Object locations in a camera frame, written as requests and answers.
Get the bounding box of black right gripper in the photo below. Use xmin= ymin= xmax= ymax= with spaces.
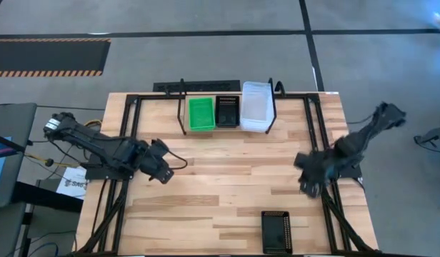
xmin=294 ymin=148 xmax=341 ymax=199

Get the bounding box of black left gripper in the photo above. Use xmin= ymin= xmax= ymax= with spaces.
xmin=139 ymin=138 xmax=176 ymax=186

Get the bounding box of green slotted plastic basket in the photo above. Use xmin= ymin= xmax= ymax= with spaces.
xmin=188 ymin=96 xmax=216 ymax=132

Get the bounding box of clear plastic basket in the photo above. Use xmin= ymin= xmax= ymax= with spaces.
xmin=239 ymin=81 xmax=275 ymax=133
xmin=239 ymin=82 xmax=275 ymax=134

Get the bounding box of black perforated plastic basket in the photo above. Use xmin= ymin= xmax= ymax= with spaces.
xmin=214 ymin=94 xmax=241 ymax=129
xmin=260 ymin=210 xmax=294 ymax=255

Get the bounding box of white printed paper sheet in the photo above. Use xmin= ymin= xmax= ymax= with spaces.
xmin=56 ymin=166 xmax=89 ymax=201

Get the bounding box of black hazard-striped floor mat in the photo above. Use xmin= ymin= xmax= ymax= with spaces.
xmin=0 ymin=38 xmax=112 ymax=79

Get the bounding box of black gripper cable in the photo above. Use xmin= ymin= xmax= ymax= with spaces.
xmin=168 ymin=150 xmax=189 ymax=171

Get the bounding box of yellow cable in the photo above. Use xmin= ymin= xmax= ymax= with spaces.
xmin=24 ymin=119 xmax=101 ymax=169

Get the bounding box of black wire shelf rack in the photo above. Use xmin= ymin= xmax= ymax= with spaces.
xmin=176 ymin=77 xmax=287 ymax=136

